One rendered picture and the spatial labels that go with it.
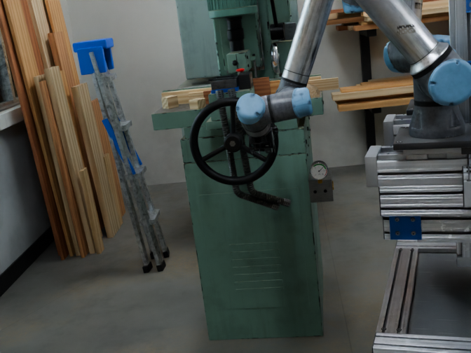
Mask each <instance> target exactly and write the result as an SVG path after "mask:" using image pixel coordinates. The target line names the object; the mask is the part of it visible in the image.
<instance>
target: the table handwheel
mask: <svg viewBox="0 0 471 353"><path fill-rule="evenodd" d="M239 99H240V98H239V97H226V98H222V99H218V100H216V101H214V102H212V103H210V104H208V105H207V106H206V107H205V108H203V109H202V110H201V111H200V113H199V114H198V115H197V116H196V118H195V120H194V122H193V124H192V126H191V131H190V135H189V145H190V149H191V154H192V156H193V159H194V160H195V162H196V164H197V166H198V167H199V168H200V169H201V171H202V172H203V173H205V174H206V175H207V176H208V177H209V178H211V179H213V180H215V181H217V182H219V183H222V184H227V185H233V186H238V185H244V184H248V183H251V182H253V181H256V180H257V179H259V178H260V177H262V176H263V175H265V173H267V171H268V170H269V169H270V168H271V166H272V164H273V163H274V161H275V158H276V156H277V153H278V145H279V140H278V134H275V139H274V141H275V153H274V151H273V152H272V153H268V155H267V157H265V156H263V155H261V154H259V153H257V152H254V151H253V156H254V157H256V158H258V159H260V160H261V161H263V162H264V163H263V164H262V165H261V166H260V167H259V168H258V169H257V170H255V171H254V172H252V173H250V174H248V175H245V176H225V175H223V174H220V173H218V172H216V171H214V170H213V169H212V168H211V167H210V166H209V165H208V164H207V163H206V162H205V161H206V160H209V159H210V158H212V157H213V156H215V155H216V154H218V153H221V152H222V151H225V150H227V151H229V152H232V153H234V152H237V151H239V150H240V149H241V150H243V151H245V152H247V153H249V154H251V153H250V150H249V147H247V146H246V145H244V144H243V142H244V140H243V136H242V135H241V134H240V133H238V132H236V104H237V102H238V100H239ZM225 106H229V107H230V112H231V132H230V133H229V134H227V136H226V137H225V139H224V145H222V146H220V147H219V148H217V149H216V150H214V151H213V152H211V153H208V154H207V155H205V156H203V157H202V155H201V154H200V150H199V147H198V133H199V130H200V127H201V125H202V124H203V121H204V120H205V119H206V118H207V117H208V116H209V115H210V114H211V113H212V112H213V111H216V110H217V109H220V108H222V107H225Z"/></svg>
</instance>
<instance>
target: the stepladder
mask: <svg viewBox="0 0 471 353"><path fill-rule="evenodd" d="M72 45H73V49H74V52H75V53H77V55H78V62H79V66H80V70H81V75H87V74H91V76H92V79H93V83H94V86H95V91H96V94H97V98H98V102H99V104H100V109H101V112H102V117H103V119H104V120H102V122H103V124H104V126H105V128H106V130H107V134H108V138H109V142H110V145H111V149H112V152H113V155H114V160H115V163H116V167H117V170H118V175H119V178H120V180H121V185H122V188H123V192H124V196H125V200H126V203H127V206H128V211H129V214H130V218H131V221H132V226H133V228H134V232H135V236H136V239H137V243H138V247H139V251H140V254H141V257H142V261H143V264H144V266H143V267H142V269H143V271H144V273H148V272H149V271H150V270H151V269H152V267H153V266H152V263H151V261H149V259H148V256H147V252H146V248H145V245H144V240H143V237H142V233H141V230H140V227H139V226H143V228H144V232H145V235H146V239H147V242H148V245H149V250H150V256H151V259H155V262H156V267H157V270H158V272H161V271H163V270H164V268H165V266H166V264H165V261H164V260H163V257H162V255H161V251H160V248H159V246H158V242H157V239H156V235H155V232H154V230H153V226H152V224H154V226H155V229H156V232H157V235H158V238H159V242H160V244H161V248H162V250H163V256H164V258H167V257H169V254H170V252H169V249H168V247H167V246H166V243H165V240H164V237H163V233H162V230H161V227H160V224H159V222H158V217H159V216H160V213H161V211H160V209H154V206H153V202H152V200H151V196H150V193H149V189H148V187H147V184H146V181H145V178H144V173H145V172H146V165H142V161H141V160H140V158H139V156H138V154H137V152H136V150H135V146H134V144H133V141H132V137H131V134H130V131H129V127H130V126H131V125H132V121H131V120H126V119H125V116H124V112H123V109H122V106H121V103H120V100H119V98H118V93H117V91H116V87H115V85H114V81H113V80H114V79H116V78H117V75H116V73H112V74H111V72H110V69H114V61H113V57H112V52H111V48H112V47H114V42H113V39H112V38H107V39H96V40H90V41H81V42H76V43H73V44H72ZM108 84H109V85H108ZM109 89H110V90H109ZM110 91H111V92H110ZM111 94H112V97H113V99H114V102H113V99H112V97H111ZM114 103H115V105H116V109H115V106H114ZM116 110H117V112H118V115H117V112H116ZM118 116H119V117H118ZM129 152H130V153H129ZM130 154H131V156H132V159H133V161H134V164H135V167H134V166H133V163H132V160H131V157H130ZM121 159H122V160H121ZM122 161H123V163H124V165H125V168H126V171H127V172H126V173H125V171H124V168H123V163H122ZM141 165H142V166H141ZM138 179H139V180H140V183H141V185H142V190H143V192H144V196H145V198H146V202H147V204H148V207H149V210H147V208H146V204H145V201H144V197H143V195H142V191H141V188H140V186H139V182H138ZM127 180H130V184H131V186H132V190H133V193H134V196H135V199H136V203H137V207H138V210H139V215H140V217H141V219H140V220H139V222H138V220H137V215H136V212H135V207H134V204H133V201H132V197H131V194H130V189H129V186H128V182H127Z"/></svg>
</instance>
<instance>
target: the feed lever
mask: <svg viewBox="0 0 471 353"><path fill-rule="evenodd" d="M270 2H271V10H272V14H273V21H274V24H271V25H270V33H271V39H272V40H279V41H280V40H281V39H284V37H285V30H284V24H283V23H278V20H277V15H276V11H275V3H274V0H270Z"/></svg>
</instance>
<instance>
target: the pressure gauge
mask: <svg viewBox="0 0 471 353"><path fill-rule="evenodd" d="M318 170H320V172H318ZM310 175H311V176H312V177H313V178H314V179H316V180H318V183H319V184H321V183H322V180H323V179H324V178H325V177H326V176H327V175H328V166H327V164H326V163H325V162H323V161H321V160H317V161H315V162H313V163H312V165H311V166H310Z"/></svg>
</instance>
